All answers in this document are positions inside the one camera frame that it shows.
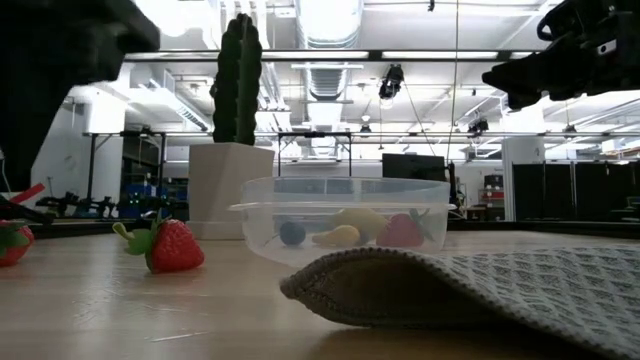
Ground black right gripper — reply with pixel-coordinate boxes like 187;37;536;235
481;0;640;112

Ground red plastic strawberry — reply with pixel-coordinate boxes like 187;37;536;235
112;209;206;275
375;208;437;249
0;219;36;268

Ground yellow toy lemon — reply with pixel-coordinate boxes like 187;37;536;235
332;207;389;236

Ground yellow toy pepper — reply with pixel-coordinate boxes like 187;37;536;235
312;224;362;249

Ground dark toy blueberry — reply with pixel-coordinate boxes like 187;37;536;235
278;221;307;247

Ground clear plastic tupperware container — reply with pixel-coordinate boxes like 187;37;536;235
227;175;457;269

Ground tall green cactus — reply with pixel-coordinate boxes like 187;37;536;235
209;12;264;147

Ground black shelf rack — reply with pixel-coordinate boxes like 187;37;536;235
87;130;169;221

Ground dark partition panels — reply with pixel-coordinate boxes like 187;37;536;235
512;162;640;222

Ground black monitor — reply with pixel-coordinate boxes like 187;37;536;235
382;153;447;182

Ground green cactus in white pot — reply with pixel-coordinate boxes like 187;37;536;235
187;142;276;226

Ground red tag strip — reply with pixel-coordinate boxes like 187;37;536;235
8;182;46;205

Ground grey waffle dish cloth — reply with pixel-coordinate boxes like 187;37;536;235
279;244;640;360

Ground thin hanging cable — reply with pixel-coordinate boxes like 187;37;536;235
451;0;461;162

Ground black hanging camera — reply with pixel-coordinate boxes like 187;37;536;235
378;63;406;100

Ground black metal table frame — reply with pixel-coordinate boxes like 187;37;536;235
277;131;354;177

